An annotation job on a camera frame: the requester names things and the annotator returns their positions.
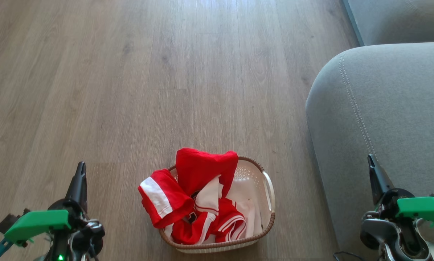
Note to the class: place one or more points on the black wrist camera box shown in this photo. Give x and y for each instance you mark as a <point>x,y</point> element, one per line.
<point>10,221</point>

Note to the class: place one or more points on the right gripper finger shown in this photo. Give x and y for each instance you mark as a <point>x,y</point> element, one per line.
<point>378,181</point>

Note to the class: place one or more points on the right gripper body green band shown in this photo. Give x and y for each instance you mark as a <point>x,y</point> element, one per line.
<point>424,208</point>

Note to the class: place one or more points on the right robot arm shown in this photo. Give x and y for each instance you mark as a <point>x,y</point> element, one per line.
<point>380,232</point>

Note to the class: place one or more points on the white perforated laundry basket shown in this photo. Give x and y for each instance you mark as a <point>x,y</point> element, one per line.
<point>249,174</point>

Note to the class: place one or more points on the red and white jersey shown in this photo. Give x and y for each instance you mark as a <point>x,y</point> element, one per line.
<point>202,163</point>

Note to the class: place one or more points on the white garment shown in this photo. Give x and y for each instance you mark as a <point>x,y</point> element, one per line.
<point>246,203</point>

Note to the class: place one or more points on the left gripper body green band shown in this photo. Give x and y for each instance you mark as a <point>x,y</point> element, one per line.
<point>39,223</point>

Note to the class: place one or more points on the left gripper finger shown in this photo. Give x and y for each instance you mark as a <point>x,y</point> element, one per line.
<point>80,188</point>

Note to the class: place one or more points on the grey fabric sofa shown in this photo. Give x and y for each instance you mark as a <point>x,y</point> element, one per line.
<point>384,108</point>

